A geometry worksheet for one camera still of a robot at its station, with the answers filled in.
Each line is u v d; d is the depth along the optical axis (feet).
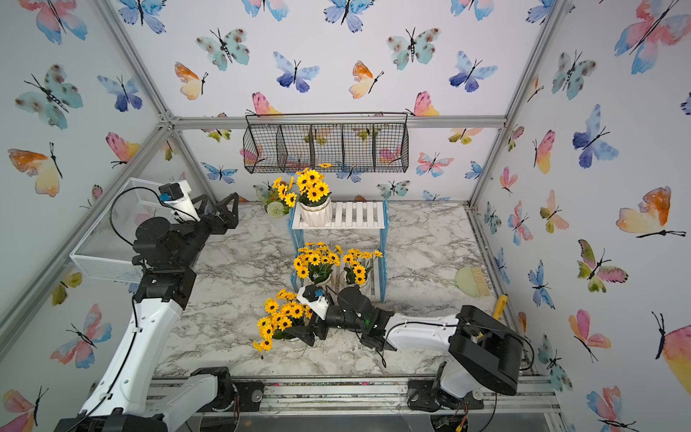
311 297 2.03
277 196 2.29
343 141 2.99
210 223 1.93
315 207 2.34
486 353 1.41
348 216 2.65
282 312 2.42
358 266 2.65
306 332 2.07
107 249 2.33
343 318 2.11
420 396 2.41
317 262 2.65
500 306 2.97
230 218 2.04
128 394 1.27
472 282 3.14
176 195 1.79
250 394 2.43
